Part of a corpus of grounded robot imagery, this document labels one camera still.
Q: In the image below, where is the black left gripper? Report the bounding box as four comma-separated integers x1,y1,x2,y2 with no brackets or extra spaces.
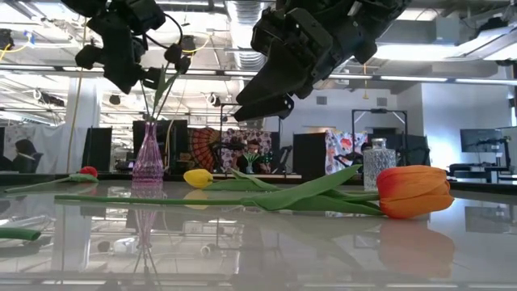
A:
75,7,163,94

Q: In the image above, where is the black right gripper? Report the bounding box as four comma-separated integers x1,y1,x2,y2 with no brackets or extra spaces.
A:
233,7,336,122

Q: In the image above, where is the black artificial flower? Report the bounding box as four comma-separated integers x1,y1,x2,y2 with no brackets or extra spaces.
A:
154,54,193,124

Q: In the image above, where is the small red artificial tulip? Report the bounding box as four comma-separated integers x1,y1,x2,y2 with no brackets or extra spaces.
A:
2,165,100,194

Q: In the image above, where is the large orange artificial tulip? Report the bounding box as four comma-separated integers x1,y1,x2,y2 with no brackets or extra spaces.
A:
53,163,456,221

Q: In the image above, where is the small background flower vase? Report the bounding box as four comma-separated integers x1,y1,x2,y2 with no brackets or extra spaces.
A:
242,151,262,175

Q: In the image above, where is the purple glass vase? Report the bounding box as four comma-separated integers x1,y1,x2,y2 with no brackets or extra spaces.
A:
132,120,166,185

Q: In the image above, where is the clear cut-glass vase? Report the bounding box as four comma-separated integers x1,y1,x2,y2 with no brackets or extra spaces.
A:
362,137,397,192

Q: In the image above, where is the floral patterned tapestry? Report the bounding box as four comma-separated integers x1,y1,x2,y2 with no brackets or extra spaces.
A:
221,129,273,173

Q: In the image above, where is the person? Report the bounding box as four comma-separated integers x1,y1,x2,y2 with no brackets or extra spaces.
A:
235,139,270,175
11,138,44,174

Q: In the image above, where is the black square cabinet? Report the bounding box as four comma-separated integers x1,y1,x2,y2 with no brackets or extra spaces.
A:
292,133,327,179

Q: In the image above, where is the white colourful printed cloth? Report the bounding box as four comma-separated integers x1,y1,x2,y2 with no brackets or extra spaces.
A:
325,129,367,175

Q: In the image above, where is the orange mandala tapestry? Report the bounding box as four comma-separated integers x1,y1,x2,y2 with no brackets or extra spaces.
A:
187,127,223,174

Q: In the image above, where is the tall black cabinet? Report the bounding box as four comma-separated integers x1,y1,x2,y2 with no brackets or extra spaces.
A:
132,119,189,175

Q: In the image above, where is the white hanging sheet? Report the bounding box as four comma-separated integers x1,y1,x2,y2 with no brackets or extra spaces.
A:
2,123,88,175

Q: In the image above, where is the black background desk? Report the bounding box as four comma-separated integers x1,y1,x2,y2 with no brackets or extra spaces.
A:
448,162,517,183

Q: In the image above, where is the dark computer monitor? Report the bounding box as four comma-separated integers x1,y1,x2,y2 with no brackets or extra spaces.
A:
460,128,506,154

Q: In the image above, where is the silver corrugated air duct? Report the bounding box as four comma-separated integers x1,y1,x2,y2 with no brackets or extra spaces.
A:
225,0,280,72

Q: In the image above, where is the black ceiling cable reel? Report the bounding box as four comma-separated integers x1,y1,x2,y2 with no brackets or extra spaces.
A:
179,35,198,53

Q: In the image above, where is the black metal station frame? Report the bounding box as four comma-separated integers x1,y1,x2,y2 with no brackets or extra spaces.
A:
350,107,409,167

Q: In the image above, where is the grey rectangular air duct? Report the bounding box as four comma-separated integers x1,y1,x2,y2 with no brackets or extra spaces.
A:
377,18,464,45

